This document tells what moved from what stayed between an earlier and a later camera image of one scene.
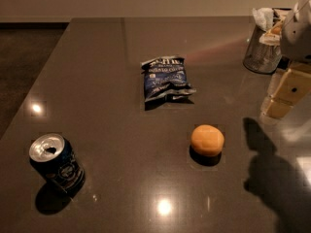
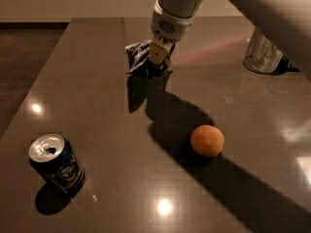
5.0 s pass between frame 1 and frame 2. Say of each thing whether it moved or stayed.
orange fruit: stayed
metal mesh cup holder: stayed
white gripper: moved
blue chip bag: moved
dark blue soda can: stayed
